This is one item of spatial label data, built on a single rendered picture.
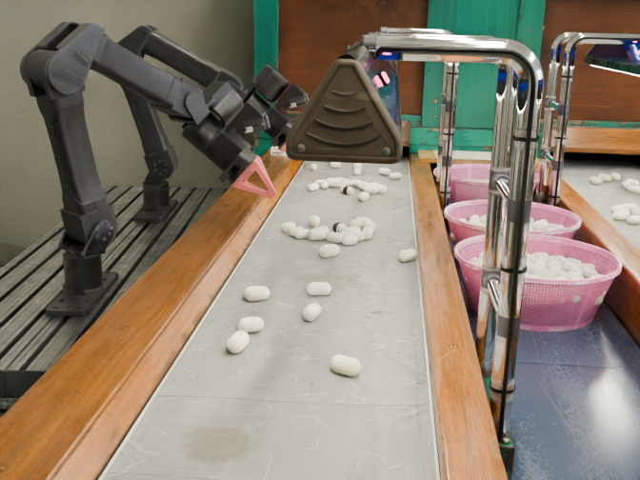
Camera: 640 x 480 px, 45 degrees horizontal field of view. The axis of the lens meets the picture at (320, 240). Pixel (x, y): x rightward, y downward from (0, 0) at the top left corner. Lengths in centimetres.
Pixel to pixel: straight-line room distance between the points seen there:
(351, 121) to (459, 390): 39
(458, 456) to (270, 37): 174
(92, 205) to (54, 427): 61
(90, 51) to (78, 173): 19
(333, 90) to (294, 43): 178
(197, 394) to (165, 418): 6
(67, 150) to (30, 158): 203
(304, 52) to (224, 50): 83
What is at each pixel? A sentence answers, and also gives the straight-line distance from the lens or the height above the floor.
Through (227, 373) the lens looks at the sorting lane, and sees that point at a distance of 91.
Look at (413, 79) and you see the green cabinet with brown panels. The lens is 229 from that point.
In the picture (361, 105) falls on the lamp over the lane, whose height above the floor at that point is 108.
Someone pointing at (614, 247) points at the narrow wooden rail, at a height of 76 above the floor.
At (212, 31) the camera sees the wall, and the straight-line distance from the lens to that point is 310.
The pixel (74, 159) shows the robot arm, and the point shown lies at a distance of 131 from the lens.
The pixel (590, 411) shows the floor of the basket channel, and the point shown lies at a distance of 104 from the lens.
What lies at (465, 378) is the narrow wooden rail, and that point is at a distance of 87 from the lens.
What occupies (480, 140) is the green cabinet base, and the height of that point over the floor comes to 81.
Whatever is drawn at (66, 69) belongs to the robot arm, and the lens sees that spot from 127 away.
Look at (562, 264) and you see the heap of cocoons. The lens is 142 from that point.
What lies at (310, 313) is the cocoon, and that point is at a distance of 105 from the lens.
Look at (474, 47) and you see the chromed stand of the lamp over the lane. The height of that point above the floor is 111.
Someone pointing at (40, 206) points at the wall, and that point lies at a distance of 336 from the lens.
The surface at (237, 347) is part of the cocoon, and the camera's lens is 95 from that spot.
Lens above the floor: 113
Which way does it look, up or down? 16 degrees down
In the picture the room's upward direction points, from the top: 1 degrees clockwise
